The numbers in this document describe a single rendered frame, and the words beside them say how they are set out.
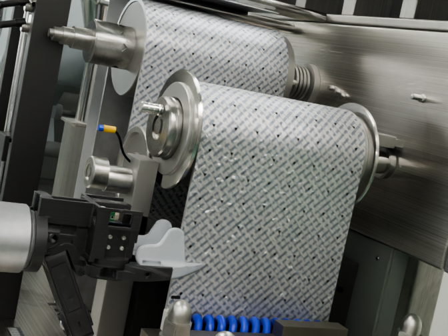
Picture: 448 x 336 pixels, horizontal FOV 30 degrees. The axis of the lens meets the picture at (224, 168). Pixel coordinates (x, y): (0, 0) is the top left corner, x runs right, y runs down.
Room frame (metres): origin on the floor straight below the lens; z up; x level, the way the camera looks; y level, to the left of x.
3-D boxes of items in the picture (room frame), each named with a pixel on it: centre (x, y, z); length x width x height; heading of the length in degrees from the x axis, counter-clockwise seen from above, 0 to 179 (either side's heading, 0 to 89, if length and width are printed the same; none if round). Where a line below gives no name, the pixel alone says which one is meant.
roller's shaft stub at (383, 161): (1.16, -0.19, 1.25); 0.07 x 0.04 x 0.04; 117
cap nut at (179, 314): (0.91, 0.02, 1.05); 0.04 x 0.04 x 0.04
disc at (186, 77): (1.02, 0.07, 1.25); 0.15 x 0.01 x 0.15; 27
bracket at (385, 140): (1.16, -0.20, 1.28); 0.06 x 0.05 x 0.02; 117
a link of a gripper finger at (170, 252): (0.95, 0.04, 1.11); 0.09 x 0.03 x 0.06; 116
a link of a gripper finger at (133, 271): (0.93, 0.08, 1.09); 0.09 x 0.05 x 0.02; 116
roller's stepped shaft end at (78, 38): (1.21, 0.26, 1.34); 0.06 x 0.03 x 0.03; 117
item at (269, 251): (1.03, -0.07, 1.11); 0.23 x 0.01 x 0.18; 117
